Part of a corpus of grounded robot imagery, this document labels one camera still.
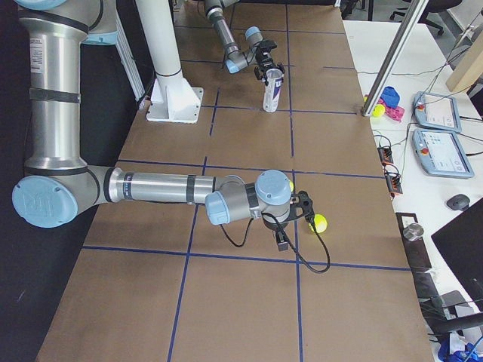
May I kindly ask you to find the aluminium frame post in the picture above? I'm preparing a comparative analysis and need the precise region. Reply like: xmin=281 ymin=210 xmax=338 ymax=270
xmin=361 ymin=0 xmax=429 ymax=117

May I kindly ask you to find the small metal cup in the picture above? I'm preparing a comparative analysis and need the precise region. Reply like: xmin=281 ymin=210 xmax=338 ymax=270
xmin=402 ymin=222 xmax=424 ymax=242

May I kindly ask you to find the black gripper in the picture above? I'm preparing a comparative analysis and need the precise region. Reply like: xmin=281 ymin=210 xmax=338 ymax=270
xmin=262 ymin=215 xmax=288 ymax=252
xmin=254 ymin=48 xmax=285 ymax=84

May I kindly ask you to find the black office chair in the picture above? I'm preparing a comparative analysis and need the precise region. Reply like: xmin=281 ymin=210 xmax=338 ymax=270
xmin=389 ymin=0 xmax=463 ymax=36

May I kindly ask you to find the black computer mouse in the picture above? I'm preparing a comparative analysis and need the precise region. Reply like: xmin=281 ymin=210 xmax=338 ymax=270
xmin=446 ymin=194 xmax=470 ymax=211

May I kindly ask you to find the pink toy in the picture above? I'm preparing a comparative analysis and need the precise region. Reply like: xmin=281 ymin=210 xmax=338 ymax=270
xmin=378 ymin=98 xmax=405 ymax=123

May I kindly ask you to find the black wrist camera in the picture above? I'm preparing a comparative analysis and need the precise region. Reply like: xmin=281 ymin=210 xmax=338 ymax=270
xmin=257 ymin=39 xmax=278 ymax=53
xmin=288 ymin=191 xmax=315 ymax=225

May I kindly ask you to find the lower teach pendant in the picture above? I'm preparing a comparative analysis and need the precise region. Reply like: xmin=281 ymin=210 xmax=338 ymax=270
xmin=412 ymin=128 xmax=475 ymax=179

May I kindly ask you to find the white pedestal column base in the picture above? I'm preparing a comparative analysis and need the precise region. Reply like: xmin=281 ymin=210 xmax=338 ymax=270
xmin=136 ymin=0 xmax=204 ymax=124

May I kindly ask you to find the yellow Wilson tennis ball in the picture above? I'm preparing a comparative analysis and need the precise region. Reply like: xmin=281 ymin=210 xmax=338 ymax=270
xmin=309 ymin=213 xmax=328 ymax=233

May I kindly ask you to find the upper teach pendant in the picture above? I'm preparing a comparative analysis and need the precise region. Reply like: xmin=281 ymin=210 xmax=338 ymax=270
xmin=414 ymin=91 xmax=462 ymax=133

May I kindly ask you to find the teach pendant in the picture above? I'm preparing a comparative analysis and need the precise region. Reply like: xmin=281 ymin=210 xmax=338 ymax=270
xmin=412 ymin=128 xmax=475 ymax=179
xmin=414 ymin=91 xmax=462 ymax=133

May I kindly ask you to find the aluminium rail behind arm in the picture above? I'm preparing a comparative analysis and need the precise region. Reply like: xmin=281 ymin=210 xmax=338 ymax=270
xmin=115 ymin=14 xmax=145 ymax=102

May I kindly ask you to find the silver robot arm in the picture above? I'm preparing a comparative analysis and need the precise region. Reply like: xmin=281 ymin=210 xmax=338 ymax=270
xmin=1 ymin=1 xmax=137 ymax=258
xmin=205 ymin=0 xmax=285 ymax=86

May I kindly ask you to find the black camera cable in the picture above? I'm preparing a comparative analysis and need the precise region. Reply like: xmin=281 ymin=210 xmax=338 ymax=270
xmin=217 ymin=213 xmax=334 ymax=274

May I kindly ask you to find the orange black power strip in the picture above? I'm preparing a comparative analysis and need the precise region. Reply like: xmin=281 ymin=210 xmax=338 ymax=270
xmin=377 ymin=146 xmax=403 ymax=198

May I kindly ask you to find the black computer monitor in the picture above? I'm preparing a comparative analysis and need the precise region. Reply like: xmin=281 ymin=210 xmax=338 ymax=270
xmin=432 ymin=201 xmax=482 ymax=300

